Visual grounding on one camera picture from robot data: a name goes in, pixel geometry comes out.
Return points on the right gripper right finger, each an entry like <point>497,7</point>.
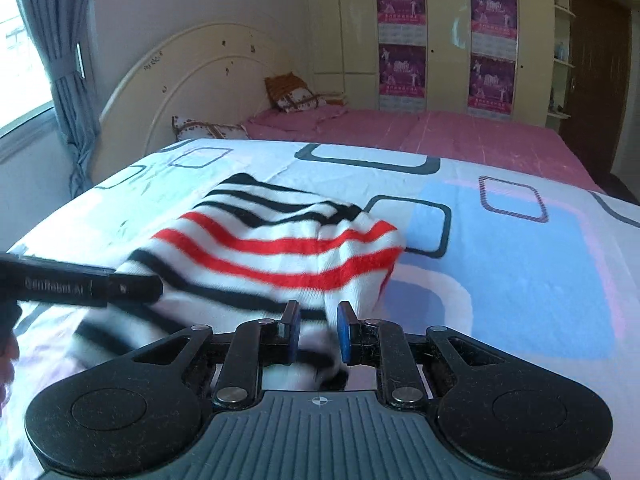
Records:
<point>382,345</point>

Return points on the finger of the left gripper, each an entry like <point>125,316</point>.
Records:
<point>133,289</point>

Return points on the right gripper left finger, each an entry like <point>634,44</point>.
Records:
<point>254,345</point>

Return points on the white striped knit sweater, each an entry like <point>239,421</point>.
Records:
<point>245,251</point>

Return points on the person left hand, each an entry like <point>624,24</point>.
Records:
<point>9,355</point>

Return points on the white patterned pillow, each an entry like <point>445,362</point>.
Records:
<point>191,129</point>

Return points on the patterned white blue bedsheet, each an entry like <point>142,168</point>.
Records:
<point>519,297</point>

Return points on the window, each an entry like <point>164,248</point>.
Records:
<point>25,86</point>

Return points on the cream arched headboard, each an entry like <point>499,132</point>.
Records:
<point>212,72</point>

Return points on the orange brown pillow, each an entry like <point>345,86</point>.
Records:
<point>289,93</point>

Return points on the pink bed cover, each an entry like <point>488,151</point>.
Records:
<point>507,145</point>

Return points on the lower left purple poster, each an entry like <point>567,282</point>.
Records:
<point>402,70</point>

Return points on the purple poster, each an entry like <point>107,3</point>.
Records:
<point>402,70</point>
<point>495,18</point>
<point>491,86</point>
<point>402,12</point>

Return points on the lower right purple poster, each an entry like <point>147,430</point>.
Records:
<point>491,86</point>

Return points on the blue grey curtain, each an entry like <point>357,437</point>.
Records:
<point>55,28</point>

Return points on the cream wardrobe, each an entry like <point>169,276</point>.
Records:
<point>344,54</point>

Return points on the upper right purple poster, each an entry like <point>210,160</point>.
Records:
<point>495,18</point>

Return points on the upper left purple poster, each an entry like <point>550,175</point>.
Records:
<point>402,12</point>

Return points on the corner shelf unit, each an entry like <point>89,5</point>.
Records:
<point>562,67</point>

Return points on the dark wooden door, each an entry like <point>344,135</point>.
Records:
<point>596,93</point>

